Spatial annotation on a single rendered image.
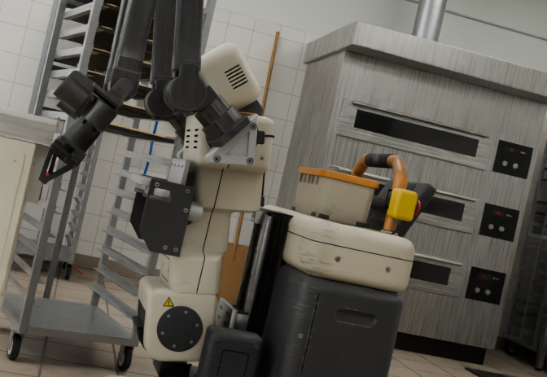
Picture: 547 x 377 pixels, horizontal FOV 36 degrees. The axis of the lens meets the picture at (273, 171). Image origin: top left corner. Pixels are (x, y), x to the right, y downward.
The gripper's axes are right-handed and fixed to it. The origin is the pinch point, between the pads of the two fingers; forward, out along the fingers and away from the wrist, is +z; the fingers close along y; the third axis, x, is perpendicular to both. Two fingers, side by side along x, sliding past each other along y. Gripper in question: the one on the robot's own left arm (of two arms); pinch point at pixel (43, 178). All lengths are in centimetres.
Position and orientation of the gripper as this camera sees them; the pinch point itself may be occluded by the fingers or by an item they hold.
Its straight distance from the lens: 178.2
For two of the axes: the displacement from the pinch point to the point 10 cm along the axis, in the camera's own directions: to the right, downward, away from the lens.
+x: 7.4, 6.4, 2.1
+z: -6.3, 7.7, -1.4
